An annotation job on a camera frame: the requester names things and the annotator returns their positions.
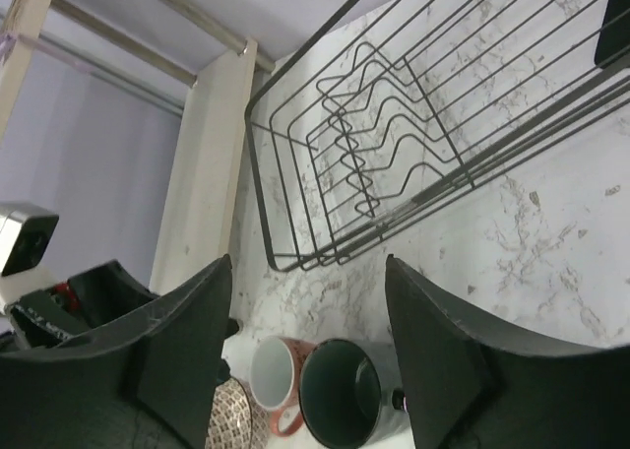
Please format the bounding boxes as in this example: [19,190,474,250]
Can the orange pink mug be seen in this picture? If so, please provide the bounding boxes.
[249,336,316,438]

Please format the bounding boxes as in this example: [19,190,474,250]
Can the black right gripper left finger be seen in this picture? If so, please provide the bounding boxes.
[1,257,232,448]

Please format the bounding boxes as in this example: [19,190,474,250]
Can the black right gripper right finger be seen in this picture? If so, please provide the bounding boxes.
[385,257,629,448]

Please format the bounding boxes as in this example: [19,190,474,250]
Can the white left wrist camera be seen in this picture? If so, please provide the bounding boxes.
[1,201,59,315]

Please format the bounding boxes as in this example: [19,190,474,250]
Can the black wire dish rack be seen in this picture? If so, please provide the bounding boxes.
[245,0,629,272]

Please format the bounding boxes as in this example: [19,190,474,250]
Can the red patterned white bowl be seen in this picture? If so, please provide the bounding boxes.
[205,377,270,449]

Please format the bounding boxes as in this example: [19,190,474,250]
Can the white side shelf table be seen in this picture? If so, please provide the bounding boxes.
[1,0,275,294]

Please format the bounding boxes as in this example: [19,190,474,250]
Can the grey mug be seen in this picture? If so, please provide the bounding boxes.
[298,339,410,448]

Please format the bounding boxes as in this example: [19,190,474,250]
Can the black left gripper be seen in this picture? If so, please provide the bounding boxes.
[7,260,158,351]

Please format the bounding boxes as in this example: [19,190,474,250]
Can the black clipboard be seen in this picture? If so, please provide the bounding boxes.
[594,0,630,69]

